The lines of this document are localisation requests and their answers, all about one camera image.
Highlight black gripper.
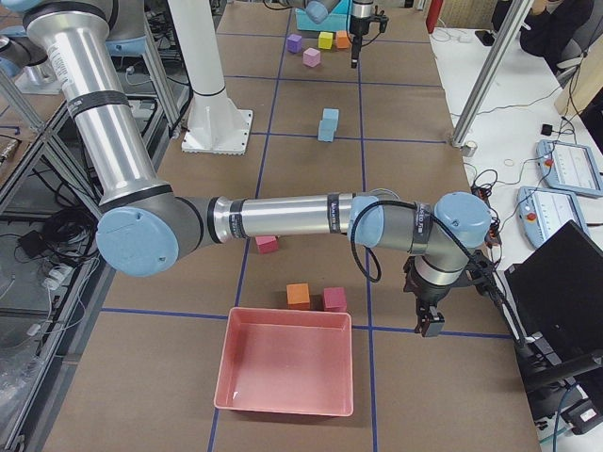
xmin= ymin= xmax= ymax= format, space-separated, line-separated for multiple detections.
xmin=403 ymin=251 xmax=494 ymax=337

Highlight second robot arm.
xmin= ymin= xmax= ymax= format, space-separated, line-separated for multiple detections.
xmin=275 ymin=1 xmax=492 ymax=337

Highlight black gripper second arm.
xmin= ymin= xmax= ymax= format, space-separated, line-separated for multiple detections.
xmin=349 ymin=13 xmax=389 ymax=69

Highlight light blue foam block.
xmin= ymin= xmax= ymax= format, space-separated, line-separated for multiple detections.
xmin=318 ymin=119 xmax=337 ymax=142
xmin=321 ymin=107 xmax=339 ymax=129

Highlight yellow foam block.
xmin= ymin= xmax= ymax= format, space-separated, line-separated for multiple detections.
xmin=318 ymin=31 xmax=334 ymax=50

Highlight orange foam block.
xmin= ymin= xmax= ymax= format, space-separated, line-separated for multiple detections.
xmin=286 ymin=282 xmax=311 ymax=311
xmin=334 ymin=30 xmax=350 ymax=50

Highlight red plastic bin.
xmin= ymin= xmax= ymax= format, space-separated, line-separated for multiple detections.
xmin=214 ymin=307 xmax=354 ymax=417

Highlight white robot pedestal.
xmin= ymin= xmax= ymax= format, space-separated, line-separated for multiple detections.
xmin=169 ymin=0 xmax=253 ymax=154

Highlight blue teach pendant tablet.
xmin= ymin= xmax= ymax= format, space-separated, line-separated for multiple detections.
xmin=536 ymin=139 xmax=602 ymax=198
xmin=517 ymin=186 xmax=590 ymax=249

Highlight dark pink foam block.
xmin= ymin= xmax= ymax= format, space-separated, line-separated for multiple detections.
xmin=254 ymin=235 xmax=279 ymax=254

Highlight purple foam block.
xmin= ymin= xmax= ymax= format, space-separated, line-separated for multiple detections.
xmin=286 ymin=33 xmax=302 ymax=54

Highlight magenta foam block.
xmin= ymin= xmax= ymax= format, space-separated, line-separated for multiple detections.
xmin=322 ymin=286 xmax=348 ymax=313

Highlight black laptop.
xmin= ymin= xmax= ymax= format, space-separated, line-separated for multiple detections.
xmin=505 ymin=220 xmax=602 ymax=348

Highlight cyan plastic bin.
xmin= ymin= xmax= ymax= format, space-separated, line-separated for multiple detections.
xmin=295 ymin=2 xmax=349 ymax=32

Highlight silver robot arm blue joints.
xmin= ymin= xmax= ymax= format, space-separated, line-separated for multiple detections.
xmin=6 ymin=1 xmax=491 ymax=285

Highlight silver tape roll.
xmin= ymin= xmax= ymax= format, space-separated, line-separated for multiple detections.
xmin=461 ymin=140 xmax=478 ymax=158

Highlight aluminium frame post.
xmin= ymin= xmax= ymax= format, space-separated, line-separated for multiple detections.
xmin=449 ymin=0 xmax=532 ymax=148

